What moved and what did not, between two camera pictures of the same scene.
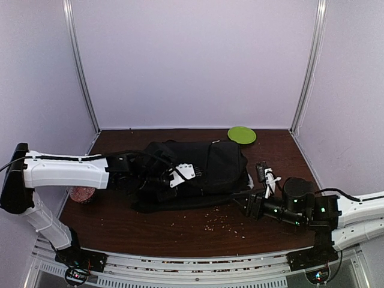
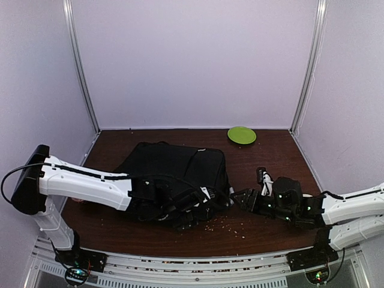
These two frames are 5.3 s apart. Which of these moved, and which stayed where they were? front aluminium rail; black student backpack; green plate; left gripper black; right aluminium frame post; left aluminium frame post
Moved: black student backpack; left gripper black
Stayed: green plate; right aluminium frame post; left aluminium frame post; front aluminium rail
